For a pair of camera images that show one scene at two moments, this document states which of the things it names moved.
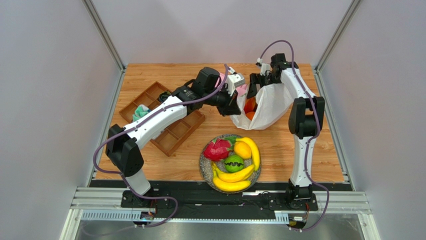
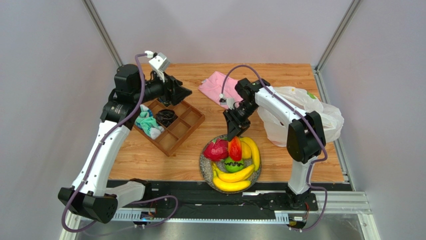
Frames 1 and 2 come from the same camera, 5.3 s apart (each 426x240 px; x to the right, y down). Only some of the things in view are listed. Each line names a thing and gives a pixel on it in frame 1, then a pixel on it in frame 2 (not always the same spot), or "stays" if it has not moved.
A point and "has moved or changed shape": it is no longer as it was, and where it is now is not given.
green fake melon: x=233 y=163 stays
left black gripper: x=231 y=107 to x=177 y=93
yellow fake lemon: x=242 y=149 stays
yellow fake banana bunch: x=231 y=181 stays
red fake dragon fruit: x=217 y=149 stays
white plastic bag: x=273 y=102 has moved or changed shape
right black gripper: x=254 y=84 to x=238 y=116
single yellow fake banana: x=254 y=150 stays
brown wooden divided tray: x=169 y=140 stays
